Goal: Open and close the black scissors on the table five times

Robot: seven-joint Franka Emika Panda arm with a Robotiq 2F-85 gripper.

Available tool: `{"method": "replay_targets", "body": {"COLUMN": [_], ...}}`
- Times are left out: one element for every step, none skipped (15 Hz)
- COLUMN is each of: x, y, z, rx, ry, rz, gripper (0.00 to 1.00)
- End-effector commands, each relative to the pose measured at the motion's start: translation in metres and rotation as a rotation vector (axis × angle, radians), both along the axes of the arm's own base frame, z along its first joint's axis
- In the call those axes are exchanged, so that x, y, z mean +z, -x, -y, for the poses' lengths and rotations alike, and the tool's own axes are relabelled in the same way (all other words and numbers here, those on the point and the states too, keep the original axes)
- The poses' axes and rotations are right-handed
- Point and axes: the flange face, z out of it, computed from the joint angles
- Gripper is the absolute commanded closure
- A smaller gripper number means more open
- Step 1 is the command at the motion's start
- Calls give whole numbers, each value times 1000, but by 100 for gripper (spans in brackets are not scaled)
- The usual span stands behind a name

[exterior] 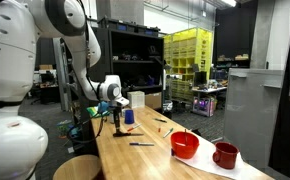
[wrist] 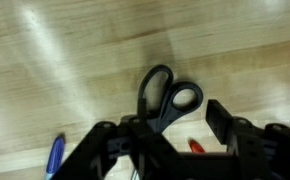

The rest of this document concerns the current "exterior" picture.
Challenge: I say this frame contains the grey metal cabinet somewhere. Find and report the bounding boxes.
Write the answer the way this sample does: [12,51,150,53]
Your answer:
[223,67,285,169]

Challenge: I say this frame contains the black shelf unit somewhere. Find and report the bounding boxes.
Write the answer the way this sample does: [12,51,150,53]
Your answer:
[96,18,166,111]

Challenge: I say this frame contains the red marker with white barrel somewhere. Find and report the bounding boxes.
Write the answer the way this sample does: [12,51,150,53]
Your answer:
[126,123,143,132]

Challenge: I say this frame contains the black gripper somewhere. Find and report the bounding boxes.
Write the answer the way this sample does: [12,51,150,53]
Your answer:
[112,105,123,135]

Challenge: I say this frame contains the translucent white plastic box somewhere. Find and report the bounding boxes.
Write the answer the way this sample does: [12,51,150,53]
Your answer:
[127,90,146,109]

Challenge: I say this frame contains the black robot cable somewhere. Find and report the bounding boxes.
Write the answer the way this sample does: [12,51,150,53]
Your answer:
[68,19,107,145]

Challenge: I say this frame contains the white paper sheet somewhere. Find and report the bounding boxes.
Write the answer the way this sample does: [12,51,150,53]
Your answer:
[171,139,276,180]

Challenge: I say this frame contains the cardboard box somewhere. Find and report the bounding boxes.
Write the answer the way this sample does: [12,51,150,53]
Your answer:
[144,92,163,110]

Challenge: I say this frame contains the red mug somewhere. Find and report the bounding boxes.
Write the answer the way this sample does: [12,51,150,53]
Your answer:
[212,141,240,170]

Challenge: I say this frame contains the round wooden stool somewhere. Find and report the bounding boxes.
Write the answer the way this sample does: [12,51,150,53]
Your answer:
[52,154,103,180]

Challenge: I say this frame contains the green pen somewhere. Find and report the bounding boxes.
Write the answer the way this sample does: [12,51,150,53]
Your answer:
[162,127,175,139]

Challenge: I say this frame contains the black computer monitor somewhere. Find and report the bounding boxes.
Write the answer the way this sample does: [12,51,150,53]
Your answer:
[193,70,208,88]

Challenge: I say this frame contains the red bowl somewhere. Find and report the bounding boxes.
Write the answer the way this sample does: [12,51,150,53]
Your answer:
[170,130,200,160]

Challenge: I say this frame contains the dark green marker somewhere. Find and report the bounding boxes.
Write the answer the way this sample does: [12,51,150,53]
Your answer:
[153,117,168,124]

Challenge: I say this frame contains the white desk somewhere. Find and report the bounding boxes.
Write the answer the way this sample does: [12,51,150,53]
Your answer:
[191,85,228,118]

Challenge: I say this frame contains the yellow storage rack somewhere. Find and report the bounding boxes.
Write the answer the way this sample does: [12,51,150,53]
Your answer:
[163,27,214,104]

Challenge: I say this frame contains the blue plastic cup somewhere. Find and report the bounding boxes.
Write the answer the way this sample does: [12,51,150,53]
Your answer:
[123,108,136,125]

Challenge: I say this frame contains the green wipes packet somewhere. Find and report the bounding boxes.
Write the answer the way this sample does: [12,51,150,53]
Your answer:
[86,105,110,118]

